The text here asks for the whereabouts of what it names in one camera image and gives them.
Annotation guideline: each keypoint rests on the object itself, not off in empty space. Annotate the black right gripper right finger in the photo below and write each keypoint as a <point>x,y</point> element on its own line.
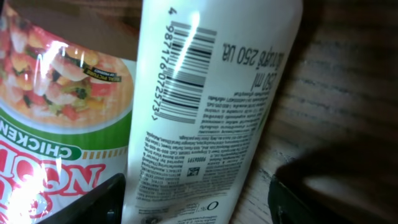
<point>290,206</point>

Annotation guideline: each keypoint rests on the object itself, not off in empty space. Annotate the cup noodles container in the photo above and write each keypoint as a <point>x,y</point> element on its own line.
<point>66,101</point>

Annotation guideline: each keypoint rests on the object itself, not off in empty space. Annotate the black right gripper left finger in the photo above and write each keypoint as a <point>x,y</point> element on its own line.
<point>102,205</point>

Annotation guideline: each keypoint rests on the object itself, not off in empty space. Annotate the white tube gold cap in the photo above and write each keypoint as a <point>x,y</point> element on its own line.
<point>207,74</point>

